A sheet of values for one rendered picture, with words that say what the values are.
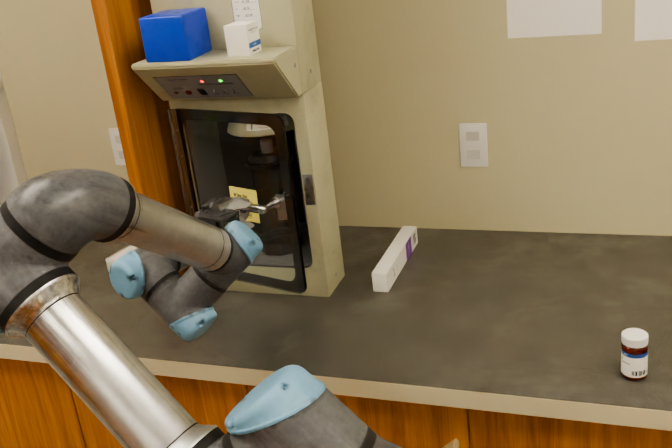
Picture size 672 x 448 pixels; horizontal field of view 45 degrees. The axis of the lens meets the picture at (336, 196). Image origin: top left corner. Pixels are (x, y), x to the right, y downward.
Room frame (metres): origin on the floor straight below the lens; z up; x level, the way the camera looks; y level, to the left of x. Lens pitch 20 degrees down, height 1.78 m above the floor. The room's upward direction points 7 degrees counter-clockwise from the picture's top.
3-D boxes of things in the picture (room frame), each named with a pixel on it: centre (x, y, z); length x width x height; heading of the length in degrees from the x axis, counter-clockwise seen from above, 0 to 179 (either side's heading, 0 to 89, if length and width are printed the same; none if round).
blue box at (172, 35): (1.66, 0.28, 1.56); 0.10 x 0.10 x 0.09; 68
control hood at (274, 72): (1.63, 0.21, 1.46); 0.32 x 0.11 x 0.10; 68
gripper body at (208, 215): (1.44, 0.26, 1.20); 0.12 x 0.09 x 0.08; 144
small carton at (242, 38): (1.60, 0.15, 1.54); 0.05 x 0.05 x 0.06; 66
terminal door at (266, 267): (1.64, 0.21, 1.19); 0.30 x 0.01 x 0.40; 54
